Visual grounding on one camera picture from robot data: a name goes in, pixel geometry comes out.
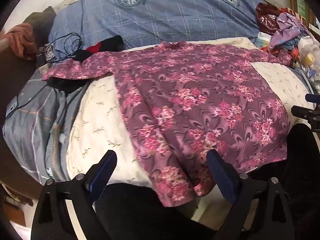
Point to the grey plaid quilt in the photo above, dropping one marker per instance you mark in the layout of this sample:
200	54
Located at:
32	130

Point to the clear plastic bag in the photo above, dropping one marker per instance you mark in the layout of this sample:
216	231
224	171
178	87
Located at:
310	55

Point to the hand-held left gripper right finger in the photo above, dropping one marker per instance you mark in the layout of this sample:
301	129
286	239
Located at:
220	171

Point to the dark red plastic bag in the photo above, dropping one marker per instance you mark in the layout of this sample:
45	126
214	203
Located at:
268	18

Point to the cream leaf-print bed sheet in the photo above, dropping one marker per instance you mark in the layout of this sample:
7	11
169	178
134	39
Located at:
100	120

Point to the black cloth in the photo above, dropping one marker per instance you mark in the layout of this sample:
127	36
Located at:
66	85

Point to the dark brown cloth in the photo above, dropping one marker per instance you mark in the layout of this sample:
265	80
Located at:
43	17

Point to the black and red garment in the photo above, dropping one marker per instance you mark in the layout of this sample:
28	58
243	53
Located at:
110	45

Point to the small patterned pouch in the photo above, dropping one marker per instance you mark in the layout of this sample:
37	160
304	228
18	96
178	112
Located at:
46	53

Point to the light purple cloth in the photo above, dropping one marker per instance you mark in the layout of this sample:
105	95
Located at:
287	28

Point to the orange cloth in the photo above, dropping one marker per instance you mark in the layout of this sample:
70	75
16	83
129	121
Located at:
23	38

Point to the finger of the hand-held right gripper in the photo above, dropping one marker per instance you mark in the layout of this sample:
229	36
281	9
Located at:
303	112
312	97

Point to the blue plaid blanket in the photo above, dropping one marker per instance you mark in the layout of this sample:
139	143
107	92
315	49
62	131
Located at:
162	12

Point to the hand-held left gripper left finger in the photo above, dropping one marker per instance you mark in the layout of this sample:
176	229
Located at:
103	170

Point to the purple floral shirt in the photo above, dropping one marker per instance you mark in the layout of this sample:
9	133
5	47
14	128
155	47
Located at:
190	100

